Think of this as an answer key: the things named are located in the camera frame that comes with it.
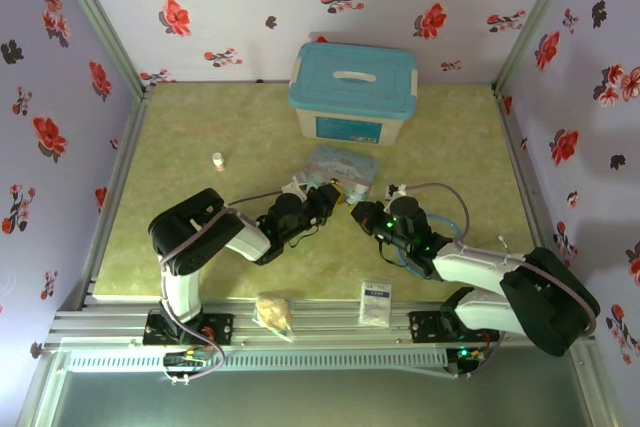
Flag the clear bag beige contents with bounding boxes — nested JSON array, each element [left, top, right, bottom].
[[252, 295, 295, 344]]

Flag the white storage box blue lid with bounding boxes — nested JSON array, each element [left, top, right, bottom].
[[288, 41, 419, 148]]

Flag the small controller board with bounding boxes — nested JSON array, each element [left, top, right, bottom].
[[164, 351, 209, 373], [447, 345, 487, 378]]

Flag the aluminium table side rail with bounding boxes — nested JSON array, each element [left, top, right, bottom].
[[82, 86, 151, 298], [494, 86, 586, 308]]

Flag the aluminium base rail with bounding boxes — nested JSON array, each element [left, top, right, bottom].
[[47, 296, 599, 354]]

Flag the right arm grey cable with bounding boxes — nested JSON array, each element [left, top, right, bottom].
[[404, 181, 599, 336]]

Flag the light blue zipper pouch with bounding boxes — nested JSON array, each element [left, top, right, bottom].
[[303, 143, 380, 204]]

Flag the small white packet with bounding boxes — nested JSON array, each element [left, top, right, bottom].
[[358, 280, 392, 327]]

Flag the blue tube ring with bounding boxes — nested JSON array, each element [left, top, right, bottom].
[[397, 213, 467, 278]]

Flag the aluminium frame post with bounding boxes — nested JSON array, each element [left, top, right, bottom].
[[492, 0, 586, 98], [47, 0, 156, 98]]

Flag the white slotted cable duct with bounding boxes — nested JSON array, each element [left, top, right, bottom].
[[67, 349, 449, 373]]

